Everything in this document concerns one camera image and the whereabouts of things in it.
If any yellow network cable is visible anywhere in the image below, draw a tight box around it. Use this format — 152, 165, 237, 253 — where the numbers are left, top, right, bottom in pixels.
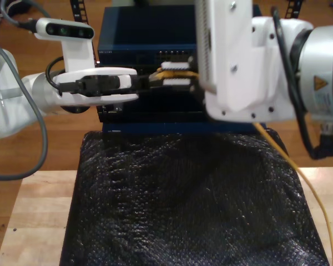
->
151, 69, 333, 266

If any black rack server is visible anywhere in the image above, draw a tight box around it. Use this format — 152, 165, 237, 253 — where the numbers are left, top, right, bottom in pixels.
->
98, 63, 206, 92

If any black bubble mat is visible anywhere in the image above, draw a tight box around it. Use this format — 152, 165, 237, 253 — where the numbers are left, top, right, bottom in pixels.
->
59, 130, 330, 266

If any blue network switch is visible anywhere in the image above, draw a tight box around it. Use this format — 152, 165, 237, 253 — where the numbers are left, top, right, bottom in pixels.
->
97, 4, 264, 66

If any short black cable angled plug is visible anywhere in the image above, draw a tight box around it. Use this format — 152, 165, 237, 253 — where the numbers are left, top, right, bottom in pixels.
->
45, 56, 66, 92
271, 7, 333, 160

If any black perforated rack post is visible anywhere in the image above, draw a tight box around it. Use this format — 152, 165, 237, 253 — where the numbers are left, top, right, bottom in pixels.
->
69, 0, 100, 67
285, 0, 305, 20

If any thick light grey cable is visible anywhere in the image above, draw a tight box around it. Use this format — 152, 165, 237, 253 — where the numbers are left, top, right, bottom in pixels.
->
0, 41, 49, 181

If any dark grey camera cable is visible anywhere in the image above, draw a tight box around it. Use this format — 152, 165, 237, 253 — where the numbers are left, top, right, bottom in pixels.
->
0, 0, 52, 34

